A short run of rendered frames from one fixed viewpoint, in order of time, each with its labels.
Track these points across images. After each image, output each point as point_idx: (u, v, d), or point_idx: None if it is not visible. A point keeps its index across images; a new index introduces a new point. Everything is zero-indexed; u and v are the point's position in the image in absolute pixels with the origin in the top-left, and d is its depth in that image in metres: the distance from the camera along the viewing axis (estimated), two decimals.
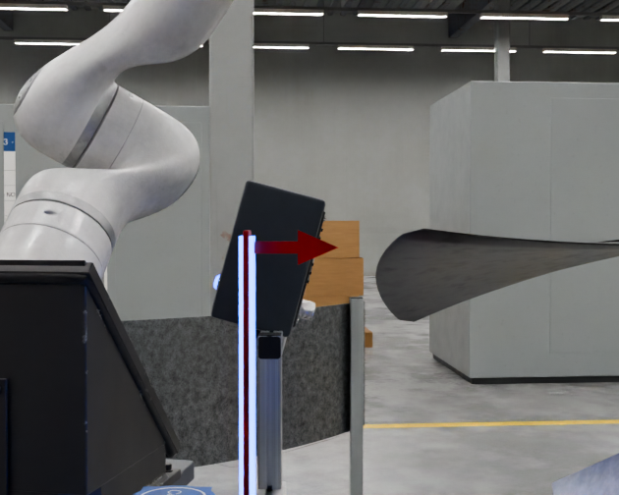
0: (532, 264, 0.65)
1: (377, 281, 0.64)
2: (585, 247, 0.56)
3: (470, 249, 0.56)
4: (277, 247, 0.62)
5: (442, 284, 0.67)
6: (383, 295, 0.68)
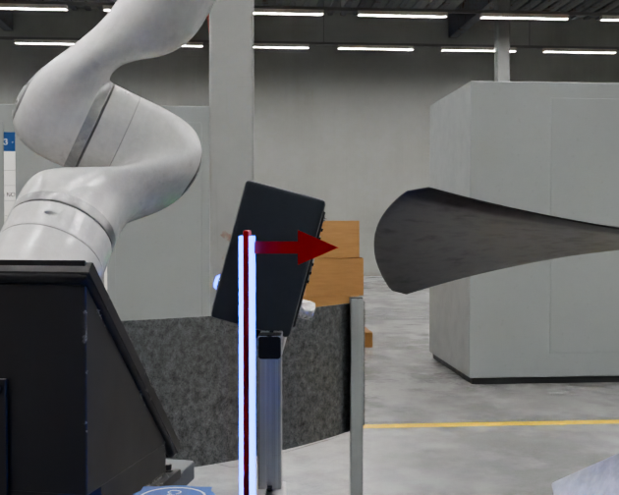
0: (531, 246, 0.65)
1: (375, 244, 0.64)
2: (586, 227, 0.55)
3: (472, 217, 0.56)
4: (277, 247, 0.62)
5: (439, 256, 0.67)
6: (379, 260, 0.68)
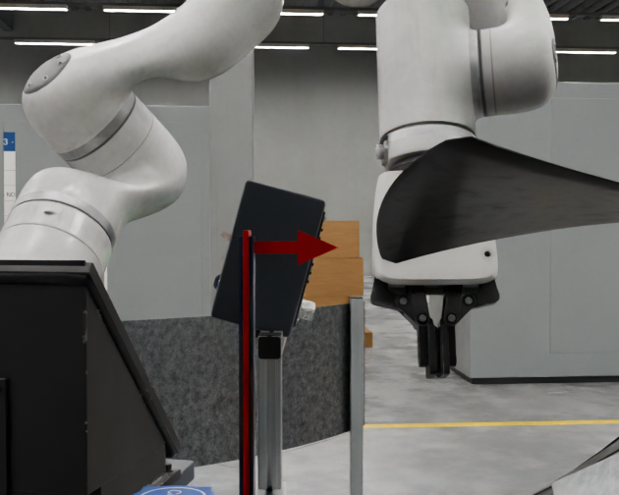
0: None
1: None
2: (618, 452, 0.71)
3: None
4: (277, 247, 0.62)
5: None
6: None
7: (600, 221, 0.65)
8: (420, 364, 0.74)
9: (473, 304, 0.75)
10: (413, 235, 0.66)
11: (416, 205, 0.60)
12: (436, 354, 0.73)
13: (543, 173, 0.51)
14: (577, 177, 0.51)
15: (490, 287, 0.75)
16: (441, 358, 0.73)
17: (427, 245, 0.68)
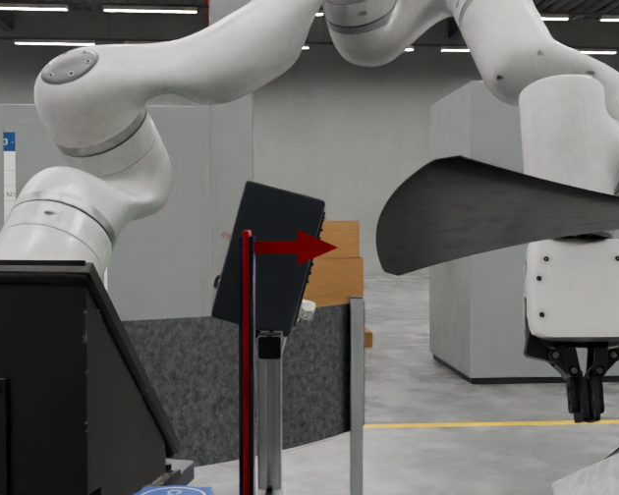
0: None
1: None
2: None
3: None
4: (277, 247, 0.62)
5: None
6: None
7: (598, 229, 0.66)
8: (572, 412, 0.84)
9: (617, 358, 0.85)
10: (413, 248, 0.66)
11: (413, 220, 0.61)
12: (588, 403, 0.83)
13: (534, 188, 0.52)
14: (567, 191, 0.52)
15: None
16: (592, 407, 0.83)
17: (428, 256, 0.69)
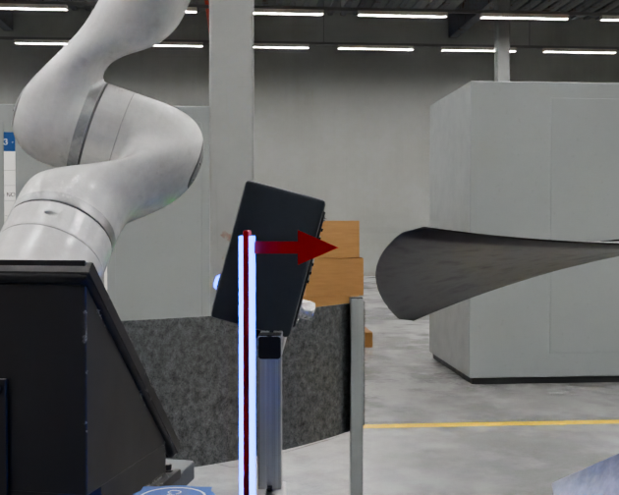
0: None
1: None
2: None
3: None
4: (277, 247, 0.62)
5: None
6: None
7: (596, 259, 0.68)
8: None
9: None
10: (419, 297, 0.70)
11: (408, 277, 0.64)
12: None
13: (503, 245, 0.55)
14: (535, 244, 0.55)
15: None
16: None
17: (437, 302, 0.72)
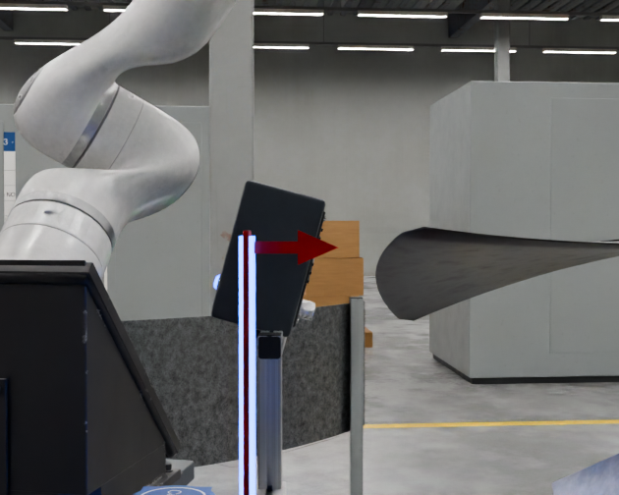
0: None
1: None
2: None
3: None
4: (277, 247, 0.62)
5: None
6: None
7: (596, 259, 0.68)
8: None
9: None
10: (419, 297, 0.70)
11: (408, 277, 0.64)
12: None
13: (503, 245, 0.55)
14: (535, 244, 0.55)
15: None
16: None
17: (437, 302, 0.72)
